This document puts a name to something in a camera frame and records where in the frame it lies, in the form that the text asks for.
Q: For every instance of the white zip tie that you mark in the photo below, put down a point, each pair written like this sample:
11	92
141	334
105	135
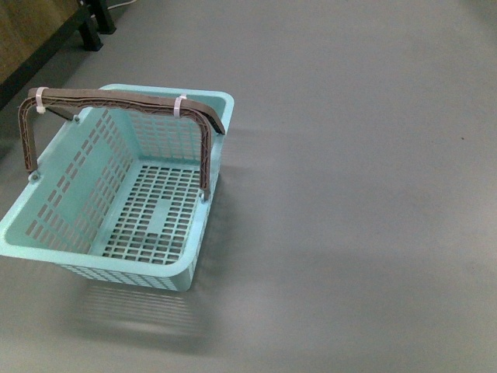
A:
40	108
177	105

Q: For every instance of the brown basket handle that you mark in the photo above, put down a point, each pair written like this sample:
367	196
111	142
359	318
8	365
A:
200	113

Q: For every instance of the light blue plastic basket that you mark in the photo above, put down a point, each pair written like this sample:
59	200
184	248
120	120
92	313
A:
116	196

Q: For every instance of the white zip tie left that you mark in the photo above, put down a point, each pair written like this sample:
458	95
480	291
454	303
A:
40	108

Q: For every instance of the white zip tie right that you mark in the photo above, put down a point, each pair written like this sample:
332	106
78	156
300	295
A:
177	105

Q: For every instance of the black furniture leg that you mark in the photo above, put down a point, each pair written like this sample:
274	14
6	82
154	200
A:
96	20

